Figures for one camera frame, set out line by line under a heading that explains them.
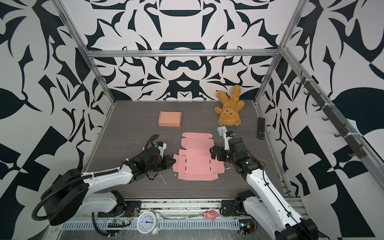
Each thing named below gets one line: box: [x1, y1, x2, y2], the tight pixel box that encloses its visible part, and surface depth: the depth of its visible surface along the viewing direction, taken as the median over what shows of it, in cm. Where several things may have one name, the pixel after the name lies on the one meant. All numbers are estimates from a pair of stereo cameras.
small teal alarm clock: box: [217, 125, 228, 137], surface depth 104 cm
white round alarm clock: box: [135, 210, 164, 235], surface depth 70 cm
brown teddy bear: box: [214, 85, 245, 126], surface depth 106 cm
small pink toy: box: [203, 210, 218, 222], surface depth 72 cm
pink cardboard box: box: [172, 132, 225, 181], surface depth 89 cm
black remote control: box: [257, 117, 265, 140], surface depth 105 cm
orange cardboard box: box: [158, 111, 182, 127], surface depth 107 cm
